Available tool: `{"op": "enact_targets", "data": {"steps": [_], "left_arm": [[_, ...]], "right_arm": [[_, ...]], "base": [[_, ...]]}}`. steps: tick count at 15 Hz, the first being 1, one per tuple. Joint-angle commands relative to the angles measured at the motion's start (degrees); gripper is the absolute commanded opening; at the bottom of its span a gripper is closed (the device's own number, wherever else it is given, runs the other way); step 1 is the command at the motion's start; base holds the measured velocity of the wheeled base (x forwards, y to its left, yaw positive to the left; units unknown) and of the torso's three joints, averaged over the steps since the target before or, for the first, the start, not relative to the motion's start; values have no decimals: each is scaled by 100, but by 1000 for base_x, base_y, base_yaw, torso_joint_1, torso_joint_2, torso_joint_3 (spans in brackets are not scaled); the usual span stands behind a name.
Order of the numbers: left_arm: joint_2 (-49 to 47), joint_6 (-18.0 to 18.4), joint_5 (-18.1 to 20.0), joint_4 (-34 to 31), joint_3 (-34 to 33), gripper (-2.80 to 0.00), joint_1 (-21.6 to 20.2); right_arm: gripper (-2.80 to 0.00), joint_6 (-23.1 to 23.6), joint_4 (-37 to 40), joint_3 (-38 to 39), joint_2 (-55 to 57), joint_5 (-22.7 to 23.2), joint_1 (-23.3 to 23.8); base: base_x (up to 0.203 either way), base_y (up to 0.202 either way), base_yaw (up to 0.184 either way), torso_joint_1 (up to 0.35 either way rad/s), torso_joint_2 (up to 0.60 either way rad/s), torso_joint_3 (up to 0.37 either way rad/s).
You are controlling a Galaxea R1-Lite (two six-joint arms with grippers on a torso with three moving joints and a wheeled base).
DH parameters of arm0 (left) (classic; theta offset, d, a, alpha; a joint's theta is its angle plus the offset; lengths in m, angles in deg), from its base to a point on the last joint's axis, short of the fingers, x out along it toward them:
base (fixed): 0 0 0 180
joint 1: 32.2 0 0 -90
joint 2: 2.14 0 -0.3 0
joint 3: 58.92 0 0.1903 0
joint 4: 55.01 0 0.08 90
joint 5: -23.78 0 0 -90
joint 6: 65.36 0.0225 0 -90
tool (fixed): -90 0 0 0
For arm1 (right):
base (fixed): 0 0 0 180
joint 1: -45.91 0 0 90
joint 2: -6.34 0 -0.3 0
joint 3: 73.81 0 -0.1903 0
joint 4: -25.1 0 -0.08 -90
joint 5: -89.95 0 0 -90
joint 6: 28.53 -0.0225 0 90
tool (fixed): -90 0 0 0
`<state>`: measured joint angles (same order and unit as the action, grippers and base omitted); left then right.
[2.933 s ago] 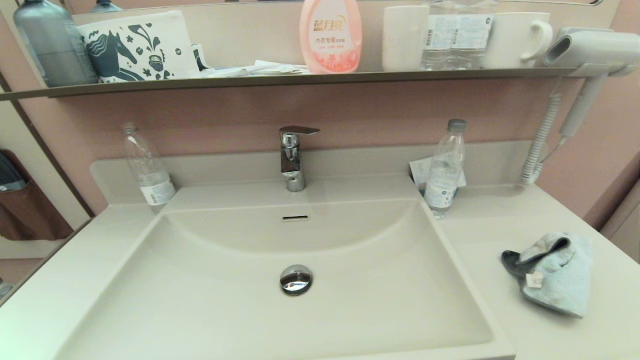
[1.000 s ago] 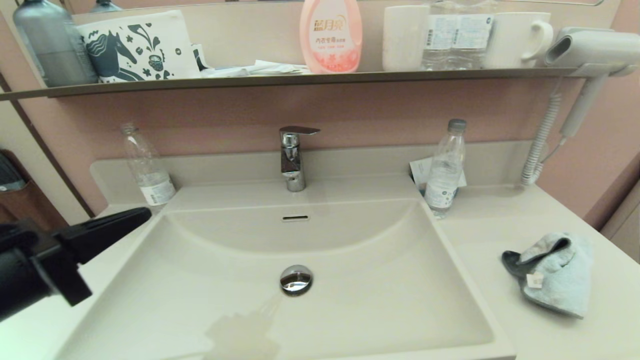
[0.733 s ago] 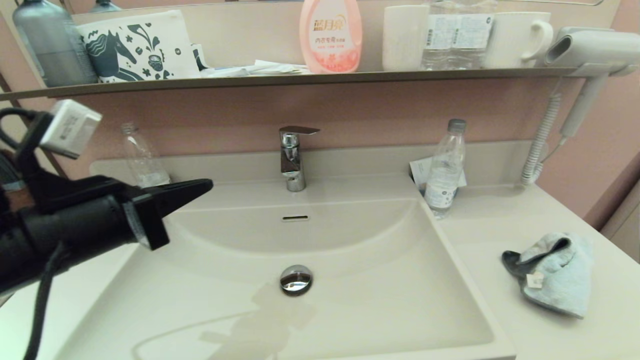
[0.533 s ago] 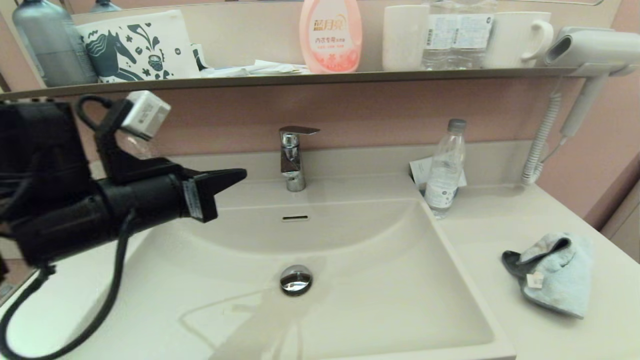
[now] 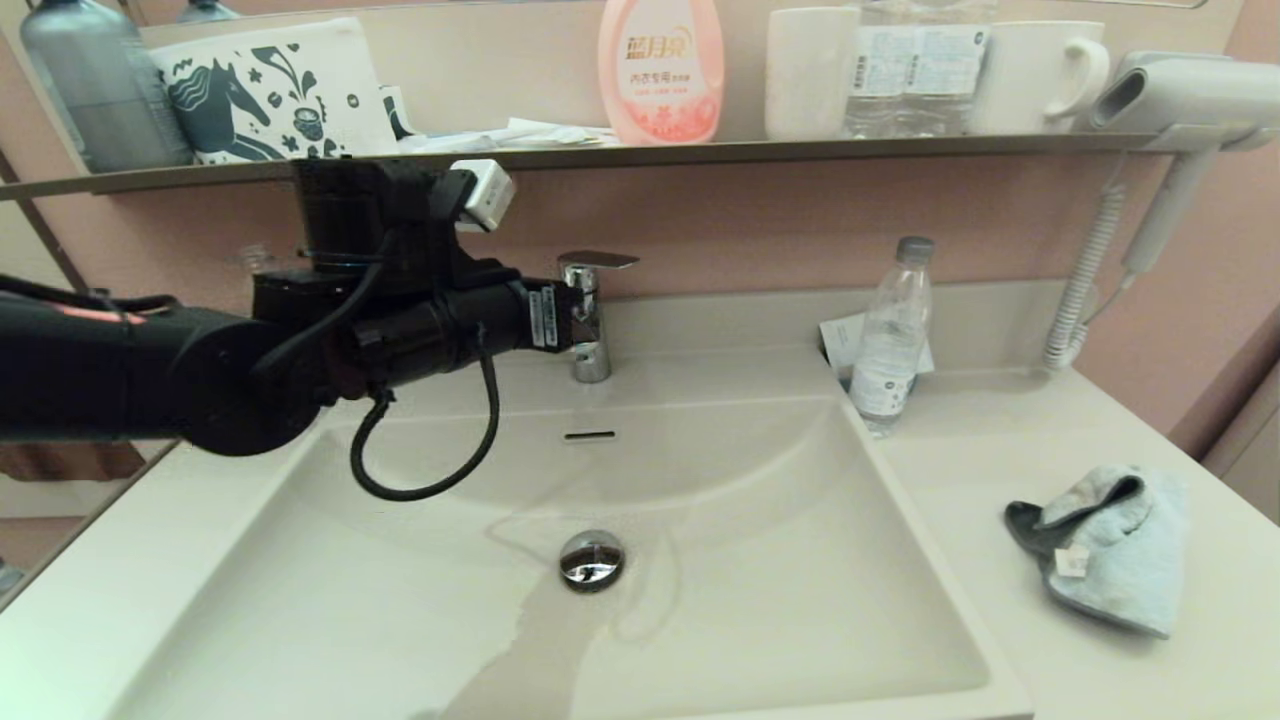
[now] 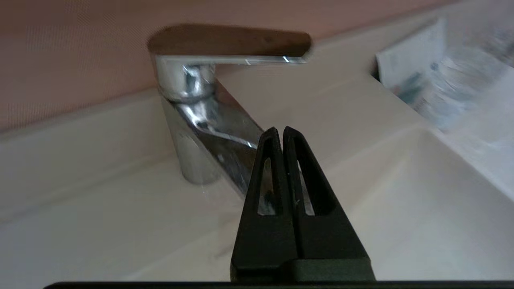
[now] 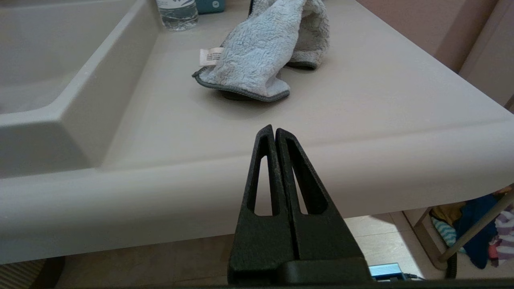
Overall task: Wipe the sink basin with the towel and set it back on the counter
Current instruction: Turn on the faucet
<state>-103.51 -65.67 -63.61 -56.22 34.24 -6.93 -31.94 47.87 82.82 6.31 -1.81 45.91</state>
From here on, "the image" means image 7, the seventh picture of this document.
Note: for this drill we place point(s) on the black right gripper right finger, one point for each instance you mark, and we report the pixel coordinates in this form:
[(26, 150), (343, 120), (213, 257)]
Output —
[(325, 241)]

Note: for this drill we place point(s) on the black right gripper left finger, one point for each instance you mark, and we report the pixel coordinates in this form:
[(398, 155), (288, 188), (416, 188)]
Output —
[(261, 241)]

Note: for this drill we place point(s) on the light blue grey cloth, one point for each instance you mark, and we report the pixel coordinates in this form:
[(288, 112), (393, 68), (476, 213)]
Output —
[(257, 52)]

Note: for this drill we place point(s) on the beige sink basin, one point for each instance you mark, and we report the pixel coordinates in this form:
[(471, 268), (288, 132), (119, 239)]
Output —
[(40, 60)]

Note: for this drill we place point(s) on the small blue device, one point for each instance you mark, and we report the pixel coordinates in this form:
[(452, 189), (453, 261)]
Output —
[(385, 271)]

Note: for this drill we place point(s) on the colourful laundry pile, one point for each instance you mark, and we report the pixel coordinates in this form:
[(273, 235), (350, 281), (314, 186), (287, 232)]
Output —
[(468, 208)]

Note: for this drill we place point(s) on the grey-capped clear plastic bottle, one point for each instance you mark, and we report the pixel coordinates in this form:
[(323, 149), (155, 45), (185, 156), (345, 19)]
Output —
[(176, 16)]

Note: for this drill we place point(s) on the teal box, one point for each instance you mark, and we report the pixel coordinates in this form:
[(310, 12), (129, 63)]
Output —
[(211, 6)]

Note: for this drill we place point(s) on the beige metal rack frame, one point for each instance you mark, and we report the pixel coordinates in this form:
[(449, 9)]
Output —
[(474, 227)]

